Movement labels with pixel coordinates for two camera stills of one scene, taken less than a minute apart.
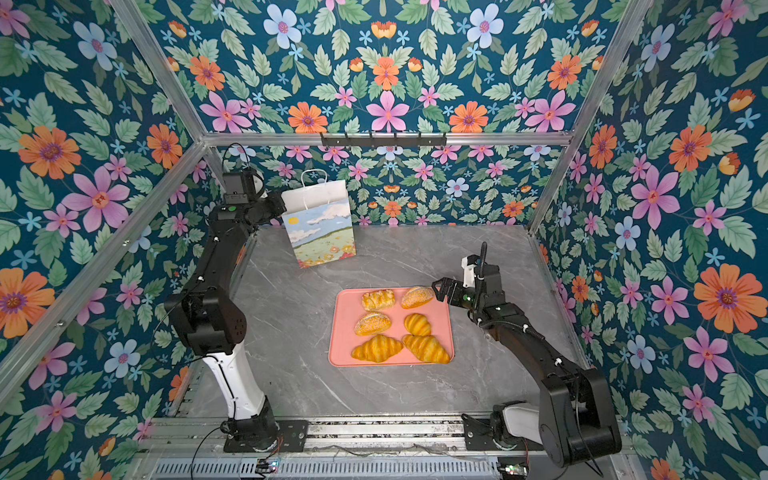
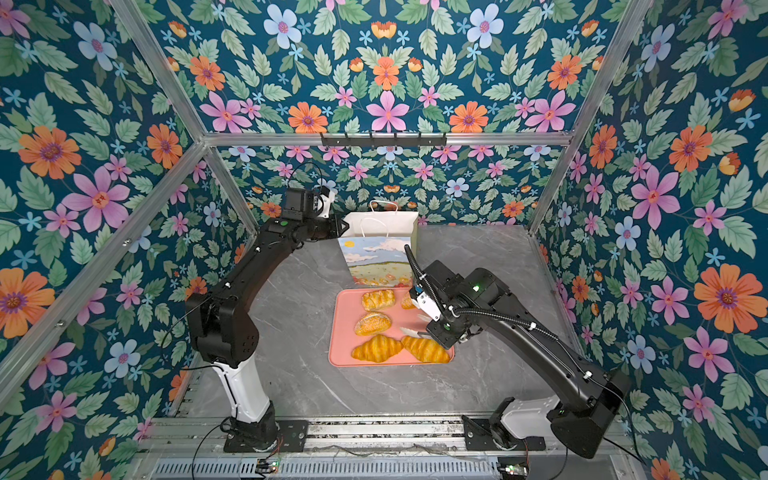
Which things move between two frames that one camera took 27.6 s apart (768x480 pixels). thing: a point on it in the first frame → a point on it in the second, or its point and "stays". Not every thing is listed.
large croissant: [377, 349] stays
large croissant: [426, 348] stays
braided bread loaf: [378, 299] stays
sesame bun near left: [372, 323] stays
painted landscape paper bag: [318, 216] → [374, 245]
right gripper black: [448, 283] → [438, 336]
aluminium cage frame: [207, 138] stays
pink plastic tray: [389, 326] stays
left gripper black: [273, 205] → [334, 229]
